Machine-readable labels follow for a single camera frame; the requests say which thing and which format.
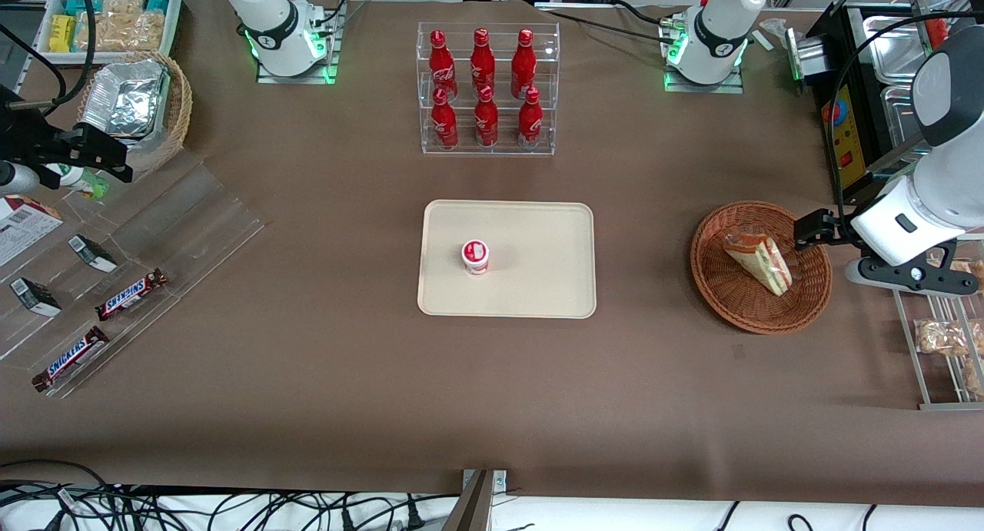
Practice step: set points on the yellow snack pack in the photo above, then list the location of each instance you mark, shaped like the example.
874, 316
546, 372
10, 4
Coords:
62, 33

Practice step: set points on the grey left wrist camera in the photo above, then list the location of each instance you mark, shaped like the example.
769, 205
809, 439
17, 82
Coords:
915, 273

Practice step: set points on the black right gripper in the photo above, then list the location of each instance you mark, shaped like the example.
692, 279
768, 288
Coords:
31, 143

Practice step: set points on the clear bag of crackers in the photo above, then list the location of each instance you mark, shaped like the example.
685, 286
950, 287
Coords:
123, 4
123, 31

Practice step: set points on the Snickers chocolate bar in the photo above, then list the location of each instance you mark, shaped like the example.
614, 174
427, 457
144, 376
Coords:
131, 294
71, 359

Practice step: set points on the clear bag of pastry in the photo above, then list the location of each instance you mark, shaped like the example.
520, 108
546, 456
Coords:
976, 377
942, 336
970, 271

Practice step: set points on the tan wicker basket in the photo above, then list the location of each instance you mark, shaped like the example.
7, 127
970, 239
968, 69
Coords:
178, 108

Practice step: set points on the reddish-brown round wicker basket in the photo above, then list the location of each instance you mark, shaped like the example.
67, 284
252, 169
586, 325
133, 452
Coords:
738, 300

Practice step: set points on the teal snack packet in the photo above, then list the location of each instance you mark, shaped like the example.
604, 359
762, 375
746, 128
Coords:
157, 3
83, 6

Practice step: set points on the stainless steel pan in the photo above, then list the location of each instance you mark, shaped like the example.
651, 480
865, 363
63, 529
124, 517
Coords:
903, 116
895, 51

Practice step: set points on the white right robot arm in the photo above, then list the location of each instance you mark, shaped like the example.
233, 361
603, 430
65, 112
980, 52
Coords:
273, 24

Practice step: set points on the red cola bottle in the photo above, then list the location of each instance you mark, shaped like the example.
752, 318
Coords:
486, 122
441, 62
523, 62
483, 58
530, 124
444, 124

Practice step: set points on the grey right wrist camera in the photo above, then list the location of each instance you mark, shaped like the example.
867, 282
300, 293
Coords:
14, 179

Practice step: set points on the grey metal mounting post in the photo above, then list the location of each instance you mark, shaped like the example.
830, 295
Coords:
473, 508

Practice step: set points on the black machine yellow panel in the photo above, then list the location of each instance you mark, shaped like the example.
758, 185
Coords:
838, 124

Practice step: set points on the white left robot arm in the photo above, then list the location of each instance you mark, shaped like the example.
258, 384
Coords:
949, 131

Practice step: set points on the clear acrylic stepped stand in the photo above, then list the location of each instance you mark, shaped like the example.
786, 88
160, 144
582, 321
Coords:
192, 224

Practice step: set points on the clear plastic wrapper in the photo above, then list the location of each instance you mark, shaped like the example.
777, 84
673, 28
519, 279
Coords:
775, 28

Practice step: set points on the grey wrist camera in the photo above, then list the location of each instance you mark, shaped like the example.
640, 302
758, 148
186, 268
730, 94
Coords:
14, 179
915, 273

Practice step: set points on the white plastic bin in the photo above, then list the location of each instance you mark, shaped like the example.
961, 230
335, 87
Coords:
174, 20

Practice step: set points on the triangular sandwich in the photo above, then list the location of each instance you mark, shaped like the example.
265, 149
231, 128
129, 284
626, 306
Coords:
757, 258

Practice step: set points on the white barcode snack box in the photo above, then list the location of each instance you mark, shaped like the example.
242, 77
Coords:
23, 227

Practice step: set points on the cream plastic serving tray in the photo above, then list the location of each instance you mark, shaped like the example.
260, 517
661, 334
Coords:
538, 270

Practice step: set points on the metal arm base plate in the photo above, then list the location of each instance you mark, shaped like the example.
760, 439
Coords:
327, 62
680, 81

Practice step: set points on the small black carton box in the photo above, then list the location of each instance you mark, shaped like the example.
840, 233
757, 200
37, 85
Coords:
92, 254
34, 297

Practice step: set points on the clear acrylic bottle rack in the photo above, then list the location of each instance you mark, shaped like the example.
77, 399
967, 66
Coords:
500, 143

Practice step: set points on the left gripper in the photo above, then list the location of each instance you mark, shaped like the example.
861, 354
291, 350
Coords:
834, 232

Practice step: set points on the red and white yogurt cup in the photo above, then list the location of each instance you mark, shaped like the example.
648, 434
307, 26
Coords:
475, 257

